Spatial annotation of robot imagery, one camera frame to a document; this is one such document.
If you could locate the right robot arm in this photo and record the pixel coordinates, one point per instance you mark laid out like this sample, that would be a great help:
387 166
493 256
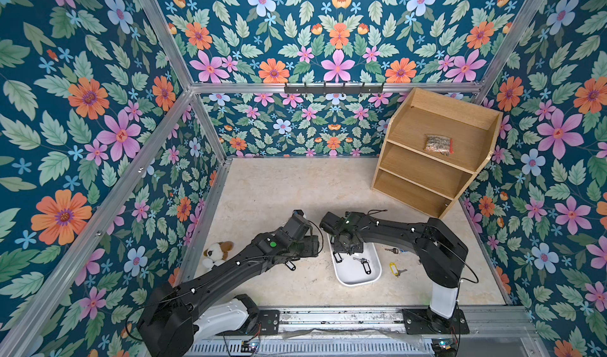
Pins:
440 251

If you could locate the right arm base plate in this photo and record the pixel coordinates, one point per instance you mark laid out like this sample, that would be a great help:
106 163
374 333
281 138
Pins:
424 321

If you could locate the aluminium front rail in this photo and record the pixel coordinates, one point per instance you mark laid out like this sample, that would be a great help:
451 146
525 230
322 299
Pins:
483 321

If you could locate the wooden shelf unit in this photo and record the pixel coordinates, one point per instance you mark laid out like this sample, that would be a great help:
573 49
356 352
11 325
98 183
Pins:
427 181

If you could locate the yellow frame tag key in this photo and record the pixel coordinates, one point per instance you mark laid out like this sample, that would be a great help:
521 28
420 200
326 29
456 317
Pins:
395 271

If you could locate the black tag key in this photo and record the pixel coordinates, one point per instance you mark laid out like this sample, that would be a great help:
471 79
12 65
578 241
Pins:
289 263

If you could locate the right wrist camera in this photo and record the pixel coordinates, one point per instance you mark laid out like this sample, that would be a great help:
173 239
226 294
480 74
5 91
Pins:
336 225

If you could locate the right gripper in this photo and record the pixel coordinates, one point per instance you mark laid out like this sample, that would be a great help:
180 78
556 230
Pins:
348 243

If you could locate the white plastic storage box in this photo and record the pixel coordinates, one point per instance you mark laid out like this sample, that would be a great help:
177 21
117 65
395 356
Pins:
350 273

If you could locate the plush dog toy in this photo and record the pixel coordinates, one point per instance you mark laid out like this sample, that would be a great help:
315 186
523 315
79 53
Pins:
216 254

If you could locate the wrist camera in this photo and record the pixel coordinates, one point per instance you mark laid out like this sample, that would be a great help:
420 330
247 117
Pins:
298 226
336 225

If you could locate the black wall hook rail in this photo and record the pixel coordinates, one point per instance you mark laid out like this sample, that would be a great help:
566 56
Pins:
333 88

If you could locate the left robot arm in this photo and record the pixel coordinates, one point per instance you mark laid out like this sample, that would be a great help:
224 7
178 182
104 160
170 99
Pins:
167 324

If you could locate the black frame tag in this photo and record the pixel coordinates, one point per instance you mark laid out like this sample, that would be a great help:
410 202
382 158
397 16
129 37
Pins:
338 259

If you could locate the blue tag key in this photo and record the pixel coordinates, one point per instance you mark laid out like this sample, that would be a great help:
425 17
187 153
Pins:
395 250

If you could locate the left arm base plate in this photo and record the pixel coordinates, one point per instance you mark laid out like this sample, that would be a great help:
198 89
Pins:
260 323

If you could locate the clear bag of small items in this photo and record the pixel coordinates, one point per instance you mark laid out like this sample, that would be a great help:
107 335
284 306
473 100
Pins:
439 144

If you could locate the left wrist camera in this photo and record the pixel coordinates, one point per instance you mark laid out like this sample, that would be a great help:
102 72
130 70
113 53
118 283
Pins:
298 226

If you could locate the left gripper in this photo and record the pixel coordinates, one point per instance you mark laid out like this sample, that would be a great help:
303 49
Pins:
307 251

